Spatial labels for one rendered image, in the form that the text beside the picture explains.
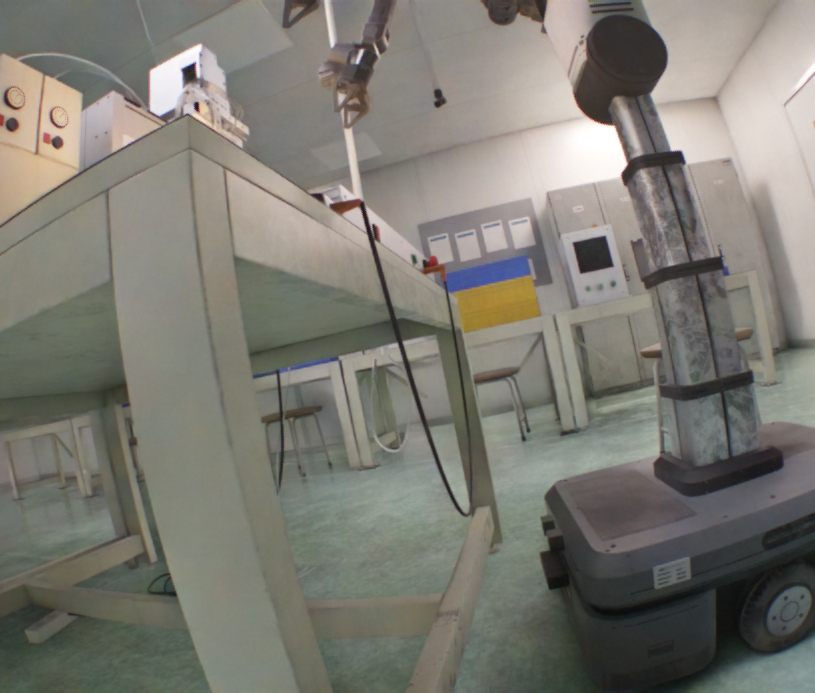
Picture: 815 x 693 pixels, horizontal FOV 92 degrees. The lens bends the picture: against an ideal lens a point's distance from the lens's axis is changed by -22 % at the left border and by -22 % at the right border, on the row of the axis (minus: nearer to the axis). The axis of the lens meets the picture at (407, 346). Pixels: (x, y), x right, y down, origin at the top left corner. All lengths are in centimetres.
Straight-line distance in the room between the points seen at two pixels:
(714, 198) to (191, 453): 502
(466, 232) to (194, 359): 494
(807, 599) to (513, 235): 464
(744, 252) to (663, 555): 453
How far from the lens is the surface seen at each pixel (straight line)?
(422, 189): 540
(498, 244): 513
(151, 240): 33
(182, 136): 34
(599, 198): 483
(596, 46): 100
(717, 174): 524
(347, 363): 339
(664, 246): 93
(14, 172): 93
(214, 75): 128
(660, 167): 97
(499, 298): 338
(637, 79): 98
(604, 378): 464
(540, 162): 538
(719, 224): 509
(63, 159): 101
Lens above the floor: 56
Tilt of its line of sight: 3 degrees up
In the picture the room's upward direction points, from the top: 12 degrees counter-clockwise
